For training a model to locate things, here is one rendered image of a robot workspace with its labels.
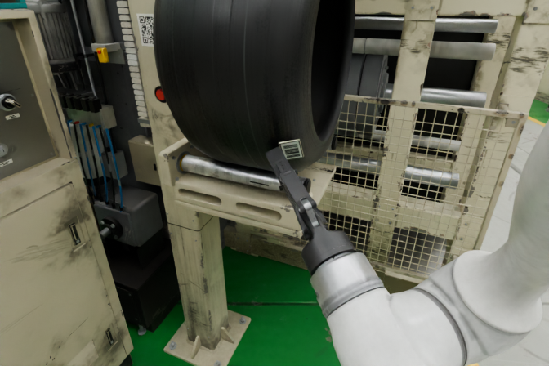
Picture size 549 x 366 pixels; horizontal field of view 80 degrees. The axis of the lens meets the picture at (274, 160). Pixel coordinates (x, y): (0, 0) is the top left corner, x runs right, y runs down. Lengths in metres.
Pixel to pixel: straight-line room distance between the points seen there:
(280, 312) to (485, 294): 1.27
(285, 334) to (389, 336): 1.17
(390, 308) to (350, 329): 0.05
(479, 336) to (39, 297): 0.99
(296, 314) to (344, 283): 1.21
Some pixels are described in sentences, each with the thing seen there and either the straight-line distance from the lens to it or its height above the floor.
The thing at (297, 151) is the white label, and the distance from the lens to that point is 0.63.
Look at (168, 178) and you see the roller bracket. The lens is 0.87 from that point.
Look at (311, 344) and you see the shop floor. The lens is 1.57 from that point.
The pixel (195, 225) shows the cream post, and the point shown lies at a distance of 1.09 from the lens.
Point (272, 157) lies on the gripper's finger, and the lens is 0.60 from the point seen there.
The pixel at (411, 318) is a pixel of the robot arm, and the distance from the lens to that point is 0.45.
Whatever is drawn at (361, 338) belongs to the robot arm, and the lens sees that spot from 0.44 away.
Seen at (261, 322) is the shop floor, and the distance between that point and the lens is 1.62.
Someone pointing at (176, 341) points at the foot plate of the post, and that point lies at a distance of 1.61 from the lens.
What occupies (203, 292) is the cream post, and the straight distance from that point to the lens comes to 1.29.
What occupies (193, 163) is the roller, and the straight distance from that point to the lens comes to 0.86.
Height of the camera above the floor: 1.29
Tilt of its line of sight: 26 degrees down
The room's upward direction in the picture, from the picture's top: straight up
